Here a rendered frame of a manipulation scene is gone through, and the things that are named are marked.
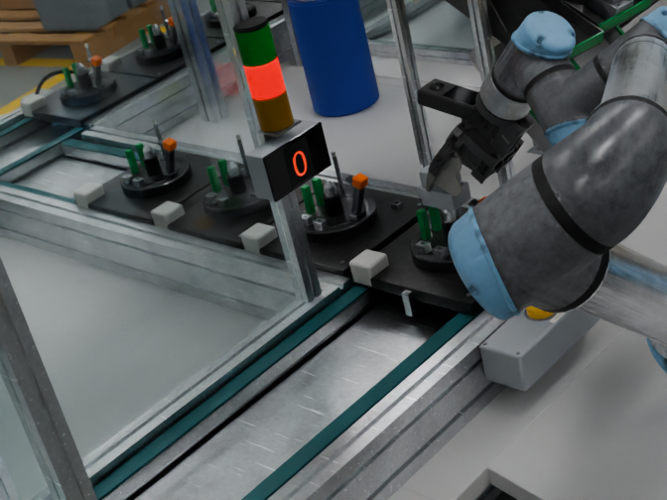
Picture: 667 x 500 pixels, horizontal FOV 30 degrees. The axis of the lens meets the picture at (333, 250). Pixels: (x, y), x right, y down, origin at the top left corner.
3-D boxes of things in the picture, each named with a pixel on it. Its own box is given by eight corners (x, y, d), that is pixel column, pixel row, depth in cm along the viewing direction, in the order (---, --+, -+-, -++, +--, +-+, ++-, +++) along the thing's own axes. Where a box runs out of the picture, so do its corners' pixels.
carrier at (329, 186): (438, 211, 212) (424, 145, 206) (345, 281, 198) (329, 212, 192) (334, 190, 228) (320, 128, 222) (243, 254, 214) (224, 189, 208)
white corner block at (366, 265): (392, 275, 196) (387, 252, 194) (374, 289, 194) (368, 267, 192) (370, 269, 199) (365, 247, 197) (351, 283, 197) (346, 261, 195)
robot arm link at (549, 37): (544, 58, 157) (514, 7, 160) (507, 111, 165) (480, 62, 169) (593, 51, 160) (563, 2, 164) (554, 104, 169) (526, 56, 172)
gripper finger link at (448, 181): (440, 218, 185) (471, 178, 179) (412, 190, 186) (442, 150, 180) (451, 210, 187) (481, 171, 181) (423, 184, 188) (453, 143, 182)
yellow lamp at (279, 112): (301, 119, 178) (293, 87, 175) (277, 134, 175) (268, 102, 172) (277, 115, 181) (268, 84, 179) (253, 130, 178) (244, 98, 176)
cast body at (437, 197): (471, 198, 190) (464, 158, 187) (455, 211, 187) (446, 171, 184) (429, 190, 195) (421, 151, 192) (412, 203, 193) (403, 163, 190)
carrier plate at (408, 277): (564, 237, 195) (563, 225, 194) (473, 315, 181) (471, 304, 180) (445, 212, 211) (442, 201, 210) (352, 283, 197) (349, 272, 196)
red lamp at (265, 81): (293, 87, 175) (285, 55, 173) (268, 101, 172) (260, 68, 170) (268, 83, 179) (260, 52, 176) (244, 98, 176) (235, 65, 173)
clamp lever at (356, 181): (365, 211, 207) (369, 177, 202) (357, 217, 206) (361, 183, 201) (348, 201, 208) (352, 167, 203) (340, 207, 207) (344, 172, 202)
